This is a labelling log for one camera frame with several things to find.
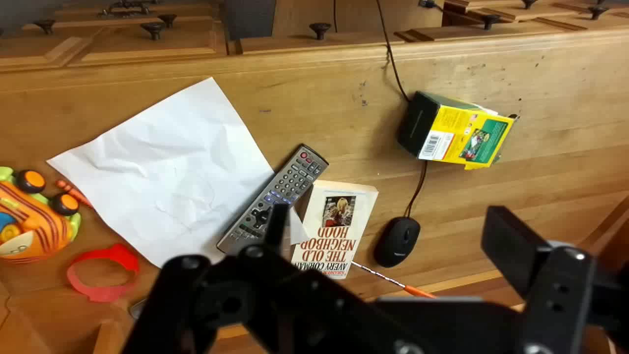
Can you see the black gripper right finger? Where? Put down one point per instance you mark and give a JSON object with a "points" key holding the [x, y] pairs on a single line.
{"points": [[556, 295]]}

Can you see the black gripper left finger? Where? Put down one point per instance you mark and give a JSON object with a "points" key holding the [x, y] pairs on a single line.
{"points": [[261, 301]]}

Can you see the white paperback book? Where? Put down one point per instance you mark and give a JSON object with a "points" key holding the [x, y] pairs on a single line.
{"points": [[336, 223]]}

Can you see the grey remote control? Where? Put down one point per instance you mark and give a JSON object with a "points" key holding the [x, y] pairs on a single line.
{"points": [[275, 193]]}

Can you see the black computer mouse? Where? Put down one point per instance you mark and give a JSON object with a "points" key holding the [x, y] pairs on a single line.
{"points": [[397, 240]]}

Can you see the white paper sheet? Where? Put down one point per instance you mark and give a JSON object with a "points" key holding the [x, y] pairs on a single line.
{"points": [[169, 164]]}

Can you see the yellow green cardboard box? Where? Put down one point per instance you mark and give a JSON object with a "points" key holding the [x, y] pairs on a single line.
{"points": [[458, 130]]}

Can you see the wooden roll-top desk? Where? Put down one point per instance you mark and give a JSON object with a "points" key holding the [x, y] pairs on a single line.
{"points": [[326, 91]]}

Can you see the orange toy car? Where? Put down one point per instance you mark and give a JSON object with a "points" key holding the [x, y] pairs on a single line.
{"points": [[29, 219]]}

